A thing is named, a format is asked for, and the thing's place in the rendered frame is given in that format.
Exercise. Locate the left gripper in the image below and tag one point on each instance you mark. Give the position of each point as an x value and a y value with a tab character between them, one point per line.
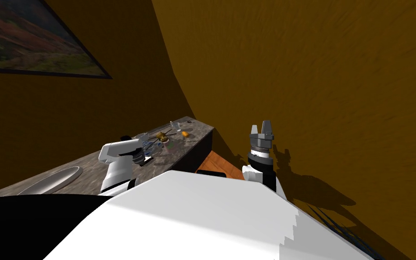
143	159

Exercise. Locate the clear drinking glass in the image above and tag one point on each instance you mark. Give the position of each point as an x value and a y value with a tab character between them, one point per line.
175	126

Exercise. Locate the grey oval plate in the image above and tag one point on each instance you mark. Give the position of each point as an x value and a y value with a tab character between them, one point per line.
52	182

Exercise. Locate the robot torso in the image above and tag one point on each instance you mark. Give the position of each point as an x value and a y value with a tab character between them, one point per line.
193	216

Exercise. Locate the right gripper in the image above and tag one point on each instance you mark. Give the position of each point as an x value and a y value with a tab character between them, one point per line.
261	141

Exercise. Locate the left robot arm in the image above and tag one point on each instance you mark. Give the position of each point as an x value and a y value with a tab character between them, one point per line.
116	169

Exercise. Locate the framed landscape picture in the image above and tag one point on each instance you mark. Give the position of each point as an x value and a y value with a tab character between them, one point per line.
24	36

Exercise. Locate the brown round object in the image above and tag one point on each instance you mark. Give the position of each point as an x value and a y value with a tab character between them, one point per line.
161	137

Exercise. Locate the orange round fruit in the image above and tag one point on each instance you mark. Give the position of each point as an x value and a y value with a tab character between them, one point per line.
185	134

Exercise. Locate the pink and green cup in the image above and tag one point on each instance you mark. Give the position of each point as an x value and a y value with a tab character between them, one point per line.
168	147

